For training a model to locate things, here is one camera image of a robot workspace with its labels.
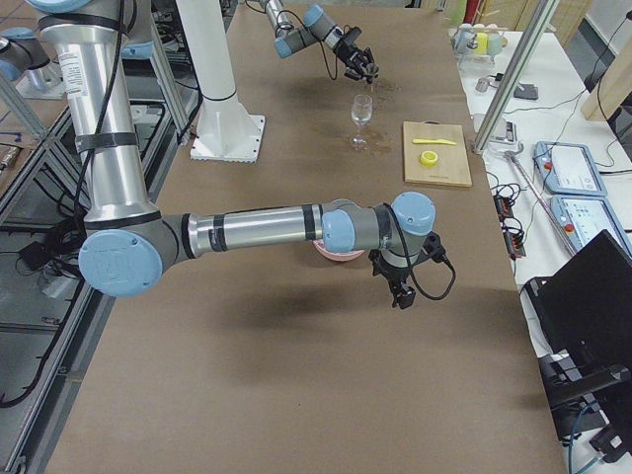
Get steel double jigger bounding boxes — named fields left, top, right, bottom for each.
left=366, top=70, right=378, bottom=91

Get clear wine glass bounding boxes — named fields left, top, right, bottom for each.
left=351, top=94, right=373, bottom=149

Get pink bowl of ice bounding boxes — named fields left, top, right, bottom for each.
left=314, top=198, right=366, bottom=264

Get yellow plastic knife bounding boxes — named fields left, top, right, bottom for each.
left=412, top=138, right=457, bottom=146

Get bamboo cutting board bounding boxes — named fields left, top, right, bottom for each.
left=403, top=121, right=472, bottom=188

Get yellow lemon slice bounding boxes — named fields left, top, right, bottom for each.
left=419, top=150, right=438, bottom=167

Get rack of pastel cups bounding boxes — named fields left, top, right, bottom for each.
left=451, top=23, right=508, bottom=64

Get metal rod with hook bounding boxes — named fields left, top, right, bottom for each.
left=504, top=141, right=577, bottom=257

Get black monitor on stand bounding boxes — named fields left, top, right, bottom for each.
left=525, top=230, right=631, bottom=451

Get lower teach pendant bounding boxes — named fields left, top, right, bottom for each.
left=550, top=195, right=631, bottom=255

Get teach pendant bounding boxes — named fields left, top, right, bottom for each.
left=533, top=141, right=607, bottom=198
left=550, top=195, right=631, bottom=255

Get upper teach pendant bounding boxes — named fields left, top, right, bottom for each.
left=533, top=141, right=607, bottom=198

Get far wrist camera box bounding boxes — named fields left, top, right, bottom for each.
left=345, top=27, right=361, bottom=43

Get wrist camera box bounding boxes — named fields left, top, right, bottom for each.
left=424, top=232, right=447, bottom=263
left=345, top=27, right=361, bottom=43

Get near wrist camera box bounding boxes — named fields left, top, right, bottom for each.
left=424, top=232, right=447, bottom=263

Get white camera stand column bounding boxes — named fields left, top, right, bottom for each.
left=177, top=0, right=266, bottom=163

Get aluminium frame post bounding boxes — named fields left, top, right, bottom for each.
left=472, top=0, right=560, bottom=155

